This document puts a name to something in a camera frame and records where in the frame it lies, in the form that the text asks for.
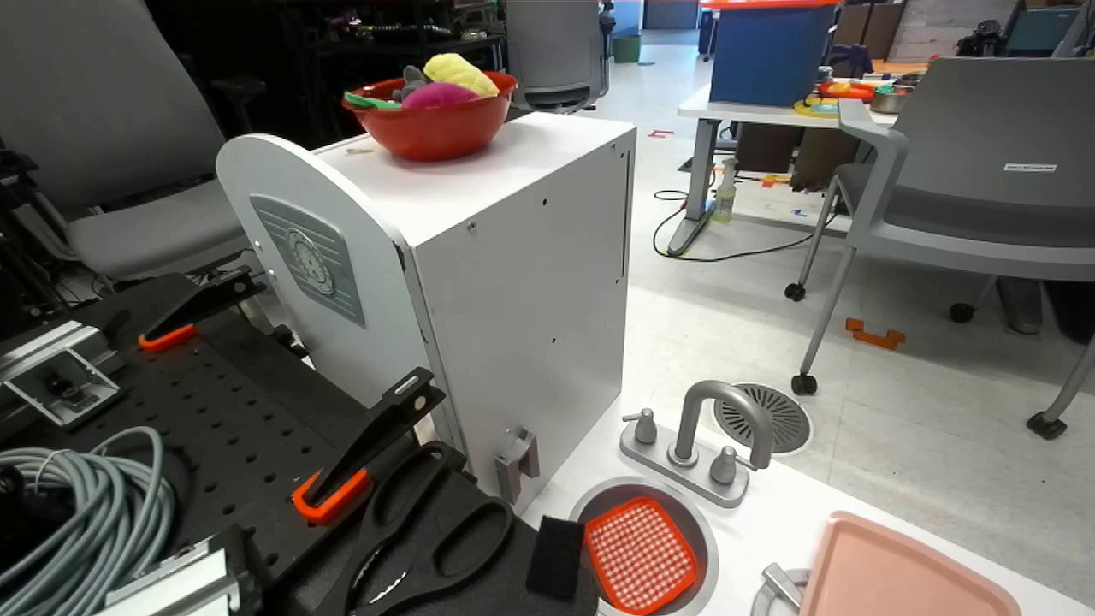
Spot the magenta tulip plush toy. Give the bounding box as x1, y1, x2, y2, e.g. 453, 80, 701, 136
343, 79, 479, 116

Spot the grey toy faucet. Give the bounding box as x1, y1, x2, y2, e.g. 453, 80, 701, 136
617, 376, 776, 509

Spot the red plastic bowl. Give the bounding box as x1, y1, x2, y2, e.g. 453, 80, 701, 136
338, 68, 524, 164

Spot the yellow sandwich plush toy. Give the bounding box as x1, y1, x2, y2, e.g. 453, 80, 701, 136
421, 50, 504, 102

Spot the orange mesh sink strainer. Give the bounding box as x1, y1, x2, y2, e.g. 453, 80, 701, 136
582, 492, 709, 616

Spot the grey mouse plush toy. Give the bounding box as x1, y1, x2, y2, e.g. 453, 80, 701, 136
389, 61, 430, 98

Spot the white toy kitchen counter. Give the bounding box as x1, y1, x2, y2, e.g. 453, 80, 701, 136
516, 388, 1095, 616

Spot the white cabinet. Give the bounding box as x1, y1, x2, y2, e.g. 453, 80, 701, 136
212, 109, 640, 506

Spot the small bottle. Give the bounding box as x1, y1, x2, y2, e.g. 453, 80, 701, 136
713, 156, 741, 224

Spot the black rectangular block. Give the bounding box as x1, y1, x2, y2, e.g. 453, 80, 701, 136
524, 514, 588, 606

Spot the grey swivel chair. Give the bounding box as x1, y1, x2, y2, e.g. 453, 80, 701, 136
504, 0, 609, 114

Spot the white desk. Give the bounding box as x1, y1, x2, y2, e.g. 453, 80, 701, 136
665, 80, 907, 260

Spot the brown cardboard box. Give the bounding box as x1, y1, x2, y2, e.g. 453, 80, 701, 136
734, 116, 864, 195

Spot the blue bin with orange lid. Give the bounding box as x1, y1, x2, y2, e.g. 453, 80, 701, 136
701, 0, 841, 109

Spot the black perforated board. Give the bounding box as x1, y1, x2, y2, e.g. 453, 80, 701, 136
0, 270, 458, 616

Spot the grey round burner grate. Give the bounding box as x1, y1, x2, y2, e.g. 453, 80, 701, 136
749, 556, 815, 616

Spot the pink cutting board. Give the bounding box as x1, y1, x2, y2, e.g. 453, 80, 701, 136
796, 509, 1025, 616

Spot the silver aluminium extrusion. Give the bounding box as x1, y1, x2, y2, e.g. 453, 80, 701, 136
95, 534, 250, 616

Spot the silver box with black square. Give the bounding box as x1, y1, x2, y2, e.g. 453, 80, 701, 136
4, 346, 122, 431

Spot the black floor cable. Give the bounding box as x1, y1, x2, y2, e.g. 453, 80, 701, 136
650, 185, 825, 265

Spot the black clamp with orange handle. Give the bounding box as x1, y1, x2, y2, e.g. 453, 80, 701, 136
289, 366, 450, 525
135, 265, 271, 354

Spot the grey cable bundle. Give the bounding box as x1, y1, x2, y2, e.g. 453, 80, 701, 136
0, 423, 179, 616

